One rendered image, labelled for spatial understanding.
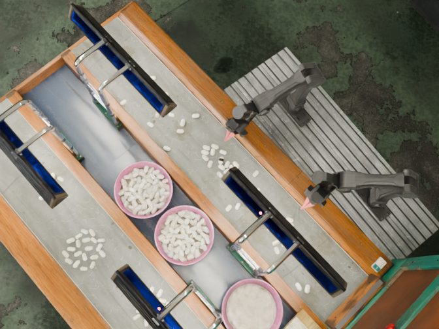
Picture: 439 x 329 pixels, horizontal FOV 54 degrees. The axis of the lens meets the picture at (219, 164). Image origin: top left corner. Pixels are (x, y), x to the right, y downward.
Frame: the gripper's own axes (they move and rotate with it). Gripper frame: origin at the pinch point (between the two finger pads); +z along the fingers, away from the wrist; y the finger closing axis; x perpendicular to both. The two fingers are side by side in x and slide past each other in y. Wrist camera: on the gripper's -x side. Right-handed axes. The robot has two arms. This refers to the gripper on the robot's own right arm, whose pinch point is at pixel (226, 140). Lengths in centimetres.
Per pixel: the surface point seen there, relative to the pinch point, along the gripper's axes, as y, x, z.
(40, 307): -13, -22, 152
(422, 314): 95, -41, -27
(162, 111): -20.9, -31.4, -2.8
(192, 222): 17.3, -18.0, 32.5
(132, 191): -12.0, -24.8, 41.2
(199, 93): -27.2, 9.3, -2.5
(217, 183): 11.6, -4.4, 17.0
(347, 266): 79, 7, 3
